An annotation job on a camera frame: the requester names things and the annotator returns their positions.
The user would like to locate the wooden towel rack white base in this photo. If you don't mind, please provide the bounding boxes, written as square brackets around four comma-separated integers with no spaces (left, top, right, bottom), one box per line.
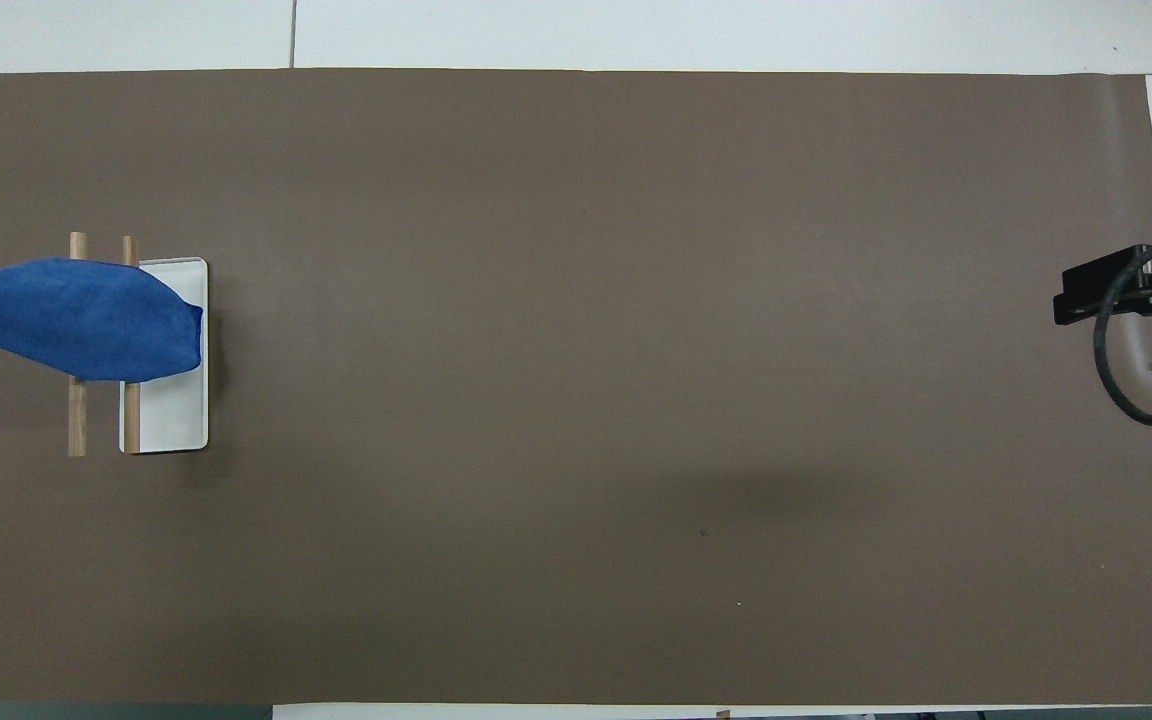
[67,231,210,459]

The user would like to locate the blue towel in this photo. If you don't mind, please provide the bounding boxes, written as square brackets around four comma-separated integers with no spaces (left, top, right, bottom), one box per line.
[0,257,205,385]

